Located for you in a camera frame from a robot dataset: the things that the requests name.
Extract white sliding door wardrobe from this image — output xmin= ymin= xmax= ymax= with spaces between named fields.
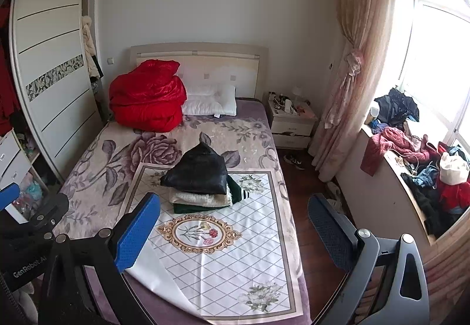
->
xmin=10 ymin=0 xmax=103 ymax=181

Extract white pillow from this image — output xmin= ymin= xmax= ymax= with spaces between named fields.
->
xmin=182 ymin=84 xmax=236 ymax=117

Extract black leather jacket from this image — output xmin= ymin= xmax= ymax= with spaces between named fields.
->
xmin=160 ymin=142 xmax=228 ymax=195

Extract white slippers on floor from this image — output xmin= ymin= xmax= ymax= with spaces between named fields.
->
xmin=327 ymin=181 xmax=342 ymax=209

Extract beige bed headboard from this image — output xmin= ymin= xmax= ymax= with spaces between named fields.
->
xmin=130 ymin=42 xmax=268 ymax=101

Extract pile of clothes on sill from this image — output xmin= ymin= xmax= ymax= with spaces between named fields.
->
xmin=360 ymin=88 xmax=469 ymax=238

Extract white fuzzy folded sweater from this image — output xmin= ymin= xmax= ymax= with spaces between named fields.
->
xmin=169 ymin=187 xmax=233 ymax=208

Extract green striped folded garment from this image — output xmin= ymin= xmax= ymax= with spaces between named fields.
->
xmin=169 ymin=176 xmax=250 ymax=214

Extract white diamond pattern sheet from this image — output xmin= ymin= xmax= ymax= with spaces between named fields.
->
xmin=121 ymin=164 xmax=310 ymax=324

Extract bed with floral cover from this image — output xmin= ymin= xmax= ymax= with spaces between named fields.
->
xmin=56 ymin=43 xmax=311 ymax=324

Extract dark sneaker on floor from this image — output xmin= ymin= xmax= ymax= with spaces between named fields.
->
xmin=283 ymin=153 xmax=305 ymax=170

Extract red folded quilt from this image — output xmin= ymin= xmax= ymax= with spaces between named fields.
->
xmin=109 ymin=59 xmax=187 ymax=133

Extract garment hanging by wardrobe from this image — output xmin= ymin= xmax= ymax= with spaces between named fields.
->
xmin=81 ymin=16 xmax=103 ymax=82

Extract white bedside nightstand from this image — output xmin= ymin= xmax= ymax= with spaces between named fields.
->
xmin=266 ymin=92 xmax=318 ymax=150

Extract white drawer shelf unit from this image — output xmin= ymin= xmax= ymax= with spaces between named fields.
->
xmin=1 ymin=129 xmax=49 ymax=223

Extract pink floral curtain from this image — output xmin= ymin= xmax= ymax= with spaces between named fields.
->
xmin=309 ymin=0 xmax=395 ymax=182

